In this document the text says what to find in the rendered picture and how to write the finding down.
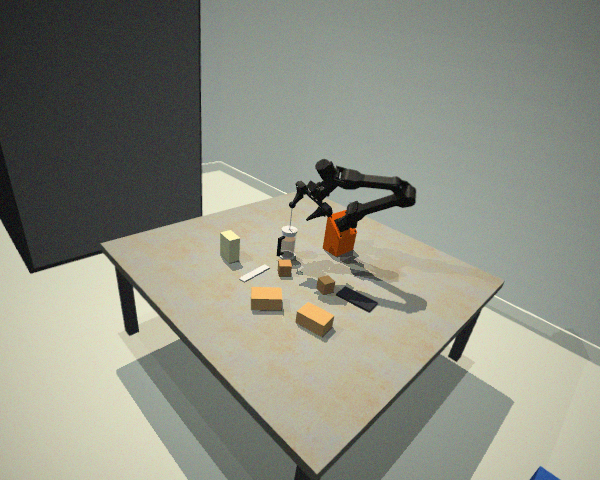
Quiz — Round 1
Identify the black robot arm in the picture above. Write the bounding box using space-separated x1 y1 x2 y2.
306 159 416 232

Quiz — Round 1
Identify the white flat bar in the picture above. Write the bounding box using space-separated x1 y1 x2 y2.
239 264 270 282

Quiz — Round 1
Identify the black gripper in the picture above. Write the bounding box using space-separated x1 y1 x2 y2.
291 181 333 221

